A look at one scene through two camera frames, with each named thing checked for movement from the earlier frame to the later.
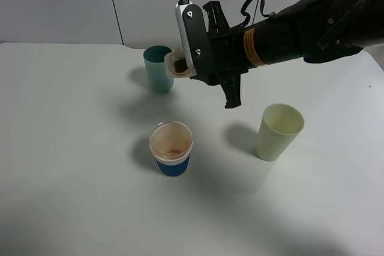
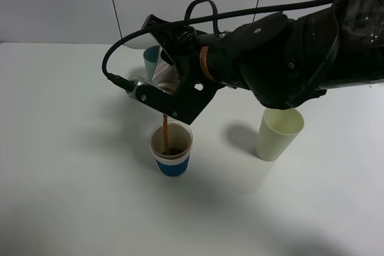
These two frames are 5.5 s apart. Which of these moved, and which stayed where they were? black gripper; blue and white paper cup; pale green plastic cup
Moved: black gripper
Stayed: pale green plastic cup; blue and white paper cup
